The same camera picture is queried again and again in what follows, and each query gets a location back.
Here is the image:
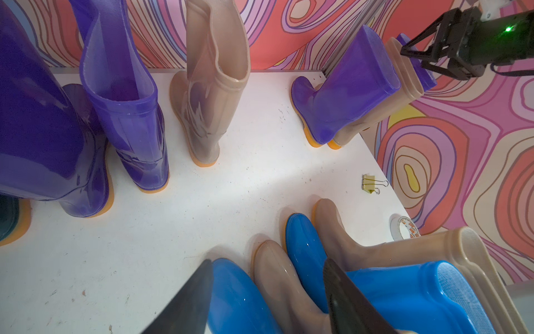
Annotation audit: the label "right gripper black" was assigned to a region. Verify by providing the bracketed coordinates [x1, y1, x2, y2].
[400, 8, 533, 81]

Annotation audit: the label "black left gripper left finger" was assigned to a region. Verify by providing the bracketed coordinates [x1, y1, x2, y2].
[143, 260, 214, 333]

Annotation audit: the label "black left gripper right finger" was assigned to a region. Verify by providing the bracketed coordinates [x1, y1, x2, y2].
[323, 258, 396, 333]

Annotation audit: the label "beige rain boot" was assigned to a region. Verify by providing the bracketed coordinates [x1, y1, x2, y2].
[327, 36, 426, 150]
[311, 198, 528, 333]
[169, 1, 251, 167]
[253, 240, 332, 333]

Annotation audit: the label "purple rain boot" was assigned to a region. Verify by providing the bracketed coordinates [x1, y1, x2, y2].
[70, 1, 170, 193]
[396, 33, 437, 92]
[291, 25, 401, 148]
[1, 4, 113, 218]

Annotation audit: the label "blue rain boot left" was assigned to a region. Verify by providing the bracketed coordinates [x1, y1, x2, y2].
[207, 258, 282, 333]

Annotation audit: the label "blue rain boot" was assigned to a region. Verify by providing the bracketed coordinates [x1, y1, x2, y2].
[207, 258, 282, 333]
[285, 214, 495, 333]

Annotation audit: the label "blue rain boot right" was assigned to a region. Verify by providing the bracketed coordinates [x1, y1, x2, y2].
[285, 214, 495, 333]

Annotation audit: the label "white tape roll on table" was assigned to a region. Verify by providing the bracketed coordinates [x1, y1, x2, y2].
[389, 214, 421, 241]

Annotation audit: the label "yellow paper clips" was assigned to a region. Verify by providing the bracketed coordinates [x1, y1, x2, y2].
[362, 174, 389, 194]

